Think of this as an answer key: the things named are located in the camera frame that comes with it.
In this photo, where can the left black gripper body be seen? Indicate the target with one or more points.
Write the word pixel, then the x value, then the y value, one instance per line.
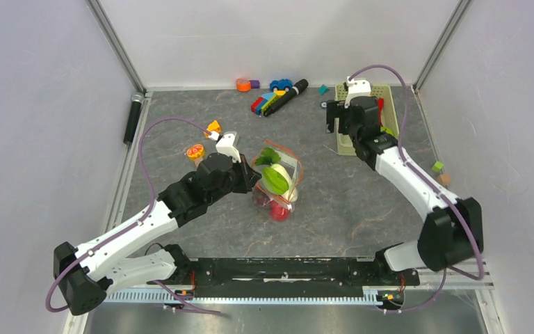
pixel 238 181

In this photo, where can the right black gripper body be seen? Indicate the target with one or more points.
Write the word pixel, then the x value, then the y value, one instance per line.
pixel 349 129

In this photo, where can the purple grape bunch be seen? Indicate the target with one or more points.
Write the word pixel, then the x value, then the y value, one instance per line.
pixel 261 200

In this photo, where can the green leaf vegetable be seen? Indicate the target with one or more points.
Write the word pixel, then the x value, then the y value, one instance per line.
pixel 267 157

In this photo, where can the light green fruit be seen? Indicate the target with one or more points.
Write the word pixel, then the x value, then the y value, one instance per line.
pixel 276 179

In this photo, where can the clear zip bag orange zipper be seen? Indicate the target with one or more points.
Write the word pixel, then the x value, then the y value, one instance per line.
pixel 294 166

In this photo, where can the red apple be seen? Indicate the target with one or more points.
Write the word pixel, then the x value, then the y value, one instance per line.
pixel 278 212

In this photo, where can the white radish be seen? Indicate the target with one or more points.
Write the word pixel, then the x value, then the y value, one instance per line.
pixel 292 194

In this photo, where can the red chili pepper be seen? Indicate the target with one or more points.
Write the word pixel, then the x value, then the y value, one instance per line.
pixel 381 104

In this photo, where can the green apple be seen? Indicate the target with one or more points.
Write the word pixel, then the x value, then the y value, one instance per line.
pixel 387 131

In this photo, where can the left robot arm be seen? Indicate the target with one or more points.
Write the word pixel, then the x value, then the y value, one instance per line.
pixel 86 274

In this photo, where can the teal block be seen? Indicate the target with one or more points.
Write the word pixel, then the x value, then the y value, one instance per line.
pixel 323 90

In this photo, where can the wooden cube left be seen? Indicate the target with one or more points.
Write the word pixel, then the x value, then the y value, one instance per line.
pixel 198 161

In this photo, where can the wooden cube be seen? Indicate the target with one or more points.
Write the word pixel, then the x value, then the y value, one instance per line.
pixel 198 161
pixel 444 179

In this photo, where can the green plastic basket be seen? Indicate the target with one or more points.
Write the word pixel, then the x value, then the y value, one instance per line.
pixel 344 145

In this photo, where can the black microphone on table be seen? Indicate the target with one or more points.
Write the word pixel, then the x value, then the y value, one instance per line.
pixel 298 88

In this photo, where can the orange toy brick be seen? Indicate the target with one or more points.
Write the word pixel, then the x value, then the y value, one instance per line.
pixel 213 130

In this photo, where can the blue toy car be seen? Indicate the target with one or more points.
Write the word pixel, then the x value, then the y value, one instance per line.
pixel 281 84

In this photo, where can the coloured block stack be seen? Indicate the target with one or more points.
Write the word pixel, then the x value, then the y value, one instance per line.
pixel 259 106

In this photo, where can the purple block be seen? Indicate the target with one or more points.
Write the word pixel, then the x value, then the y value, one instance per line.
pixel 255 84

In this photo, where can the green cube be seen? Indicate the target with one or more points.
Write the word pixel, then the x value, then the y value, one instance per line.
pixel 438 167

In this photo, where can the wooden cube right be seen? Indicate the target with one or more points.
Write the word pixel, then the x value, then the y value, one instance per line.
pixel 444 179

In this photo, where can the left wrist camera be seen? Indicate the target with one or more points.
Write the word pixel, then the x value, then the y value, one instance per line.
pixel 226 145

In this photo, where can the black microphone at wall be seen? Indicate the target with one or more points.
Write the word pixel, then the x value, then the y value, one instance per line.
pixel 137 100

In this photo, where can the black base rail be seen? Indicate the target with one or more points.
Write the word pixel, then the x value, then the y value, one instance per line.
pixel 286 277

